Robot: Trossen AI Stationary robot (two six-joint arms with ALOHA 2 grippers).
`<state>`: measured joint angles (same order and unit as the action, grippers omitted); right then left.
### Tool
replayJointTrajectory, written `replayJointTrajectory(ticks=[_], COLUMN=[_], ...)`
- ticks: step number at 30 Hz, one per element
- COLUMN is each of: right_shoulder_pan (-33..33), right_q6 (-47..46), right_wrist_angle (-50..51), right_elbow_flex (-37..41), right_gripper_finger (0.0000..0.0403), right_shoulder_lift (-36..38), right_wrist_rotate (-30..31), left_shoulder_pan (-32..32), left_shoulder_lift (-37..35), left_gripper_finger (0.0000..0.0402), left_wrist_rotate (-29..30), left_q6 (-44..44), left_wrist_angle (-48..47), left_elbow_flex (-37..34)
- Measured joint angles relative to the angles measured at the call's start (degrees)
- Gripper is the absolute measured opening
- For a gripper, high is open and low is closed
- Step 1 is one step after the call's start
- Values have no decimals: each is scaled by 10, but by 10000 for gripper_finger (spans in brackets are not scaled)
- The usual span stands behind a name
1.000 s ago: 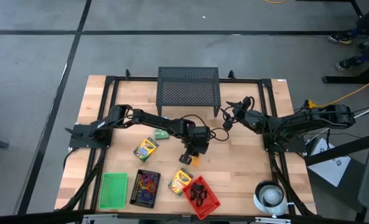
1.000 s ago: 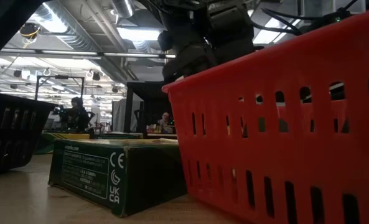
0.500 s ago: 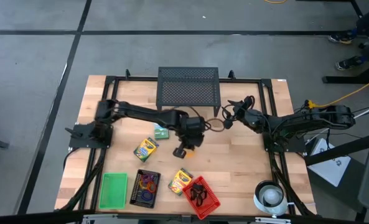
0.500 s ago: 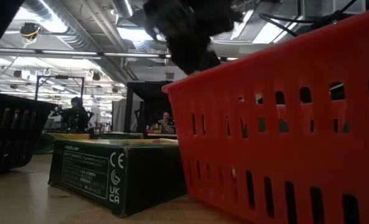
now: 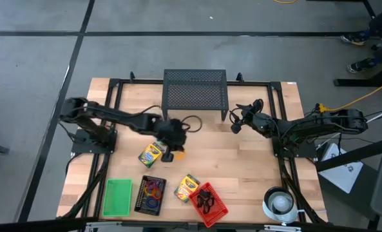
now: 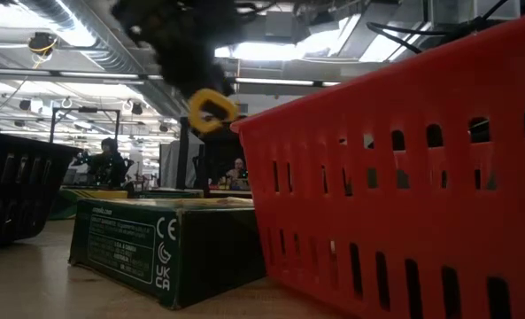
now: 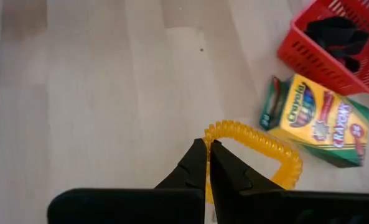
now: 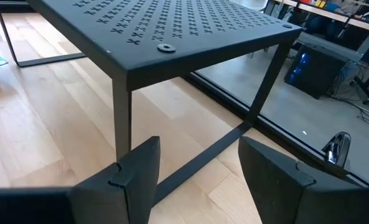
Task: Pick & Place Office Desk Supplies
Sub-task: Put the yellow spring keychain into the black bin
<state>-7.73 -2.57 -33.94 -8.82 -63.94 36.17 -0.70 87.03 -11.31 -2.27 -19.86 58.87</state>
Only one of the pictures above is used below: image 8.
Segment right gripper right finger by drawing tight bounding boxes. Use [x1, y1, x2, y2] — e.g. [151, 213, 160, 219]
[238, 136, 369, 224]

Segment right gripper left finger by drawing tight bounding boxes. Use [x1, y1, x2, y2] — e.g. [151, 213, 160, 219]
[0, 136, 161, 224]

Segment wooden office desk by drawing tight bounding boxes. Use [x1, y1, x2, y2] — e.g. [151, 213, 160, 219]
[273, 0, 369, 35]

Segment black computer tower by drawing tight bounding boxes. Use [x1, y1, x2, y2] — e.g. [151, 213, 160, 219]
[283, 42, 349, 100]

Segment black stand leg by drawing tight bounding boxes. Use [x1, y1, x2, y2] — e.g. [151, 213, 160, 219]
[349, 60, 369, 106]

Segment person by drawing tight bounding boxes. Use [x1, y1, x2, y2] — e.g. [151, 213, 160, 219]
[304, 0, 369, 42]

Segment black perforated metal shelf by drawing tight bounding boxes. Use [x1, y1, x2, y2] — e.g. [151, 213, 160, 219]
[0, 0, 303, 208]

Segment black metal table frame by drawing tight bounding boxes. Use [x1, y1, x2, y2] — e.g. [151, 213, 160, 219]
[184, 70, 369, 188]

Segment black floor cables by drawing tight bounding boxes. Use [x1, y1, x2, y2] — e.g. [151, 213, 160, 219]
[325, 88, 369, 129]

